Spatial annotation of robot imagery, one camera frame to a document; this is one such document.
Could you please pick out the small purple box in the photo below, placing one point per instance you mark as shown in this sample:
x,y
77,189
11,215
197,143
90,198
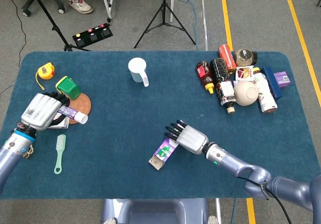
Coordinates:
x,y
282,79

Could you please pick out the round woven rattan coaster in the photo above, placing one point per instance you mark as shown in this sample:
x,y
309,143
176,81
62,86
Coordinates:
x,y
84,103

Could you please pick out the white red snack packet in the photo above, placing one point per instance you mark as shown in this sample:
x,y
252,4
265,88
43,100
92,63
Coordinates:
x,y
243,73

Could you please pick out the black foot pedal board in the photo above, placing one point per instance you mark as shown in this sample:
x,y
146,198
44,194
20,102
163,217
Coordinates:
x,y
92,37

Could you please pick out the white desk leg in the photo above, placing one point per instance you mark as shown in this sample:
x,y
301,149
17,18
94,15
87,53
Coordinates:
x,y
172,0

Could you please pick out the yellow tape measure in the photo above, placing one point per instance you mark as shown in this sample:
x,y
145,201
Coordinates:
x,y
45,72

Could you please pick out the green container with yellow lid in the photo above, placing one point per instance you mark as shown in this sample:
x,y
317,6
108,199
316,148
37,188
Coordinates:
x,y
69,88

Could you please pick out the dark soy sauce bottle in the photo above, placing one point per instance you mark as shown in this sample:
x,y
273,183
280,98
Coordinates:
x,y
222,78

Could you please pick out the dark blue box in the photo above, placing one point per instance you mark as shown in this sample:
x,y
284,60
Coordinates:
x,y
273,83

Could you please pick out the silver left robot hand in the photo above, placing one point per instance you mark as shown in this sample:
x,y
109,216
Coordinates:
x,y
37,112

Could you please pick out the white bottle with yellow cap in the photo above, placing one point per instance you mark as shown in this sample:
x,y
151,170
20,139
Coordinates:
x,y
265,93

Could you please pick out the blue grey left robot arm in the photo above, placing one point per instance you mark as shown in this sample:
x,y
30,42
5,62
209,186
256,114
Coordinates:
x,y
10,156

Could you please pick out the white metal stand frame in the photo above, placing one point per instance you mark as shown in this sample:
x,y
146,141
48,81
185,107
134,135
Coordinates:
x,y
106,3

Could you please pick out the clear jar with grains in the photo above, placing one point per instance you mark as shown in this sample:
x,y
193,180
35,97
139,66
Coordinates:
x,y
244,57

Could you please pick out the purple toothpaste carton box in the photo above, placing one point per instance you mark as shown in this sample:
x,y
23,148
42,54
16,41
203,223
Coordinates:
x,y
163,152

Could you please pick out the blue grey right robot arm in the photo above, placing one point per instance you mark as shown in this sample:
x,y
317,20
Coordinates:
x,y
233,160

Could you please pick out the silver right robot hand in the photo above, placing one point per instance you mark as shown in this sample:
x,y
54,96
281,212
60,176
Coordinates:
x,y
190,139

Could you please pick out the blue table cloth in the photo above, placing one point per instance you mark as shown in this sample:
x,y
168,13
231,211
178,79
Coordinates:
x,y
120,123

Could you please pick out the white tube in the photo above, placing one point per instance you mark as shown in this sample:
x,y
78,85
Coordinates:
x,y
80,118

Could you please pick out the beige bowl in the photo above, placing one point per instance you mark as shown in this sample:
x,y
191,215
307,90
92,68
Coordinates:
x,y
245,93

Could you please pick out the mint green hairbrush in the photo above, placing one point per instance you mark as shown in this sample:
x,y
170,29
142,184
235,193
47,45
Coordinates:
x,y
60,148

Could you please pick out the blue grey robot torso base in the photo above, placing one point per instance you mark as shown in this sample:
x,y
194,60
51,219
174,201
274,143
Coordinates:
x,y
150,212

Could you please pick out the red bottle with yellow cap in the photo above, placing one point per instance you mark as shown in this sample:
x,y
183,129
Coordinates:
x,y
204,74

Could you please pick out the black slanted tripod stand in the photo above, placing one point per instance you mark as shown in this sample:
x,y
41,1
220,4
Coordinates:
x,y
54,28

